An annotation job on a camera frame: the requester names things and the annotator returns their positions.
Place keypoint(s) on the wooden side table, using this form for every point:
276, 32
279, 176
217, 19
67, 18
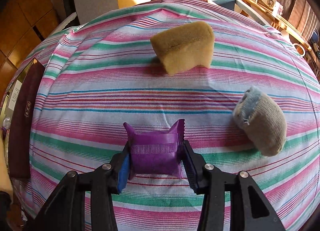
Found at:
252, 3

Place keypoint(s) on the pink jar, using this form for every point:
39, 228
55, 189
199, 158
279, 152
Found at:
281, 10

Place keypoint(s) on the striped bed sheet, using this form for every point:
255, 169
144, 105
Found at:
100, 95

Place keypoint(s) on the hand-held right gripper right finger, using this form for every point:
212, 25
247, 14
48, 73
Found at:
191, 171

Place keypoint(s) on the wooden cabinet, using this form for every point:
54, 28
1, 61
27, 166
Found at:
20, 20

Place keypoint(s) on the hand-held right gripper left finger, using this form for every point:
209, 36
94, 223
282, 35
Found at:
123, 173

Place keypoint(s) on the dark maroon box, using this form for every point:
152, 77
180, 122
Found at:
23, 133

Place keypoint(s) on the purple snack packet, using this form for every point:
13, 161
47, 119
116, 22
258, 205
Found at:
152, 150

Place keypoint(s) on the large yellow sponge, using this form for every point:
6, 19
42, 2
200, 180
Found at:
182, 45

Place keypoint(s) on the patterned beige curtain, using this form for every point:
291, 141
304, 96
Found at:
302, 13

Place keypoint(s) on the beige sock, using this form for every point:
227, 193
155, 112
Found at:
265, 125

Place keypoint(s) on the white bed rail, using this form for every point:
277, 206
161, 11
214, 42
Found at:
247, 10

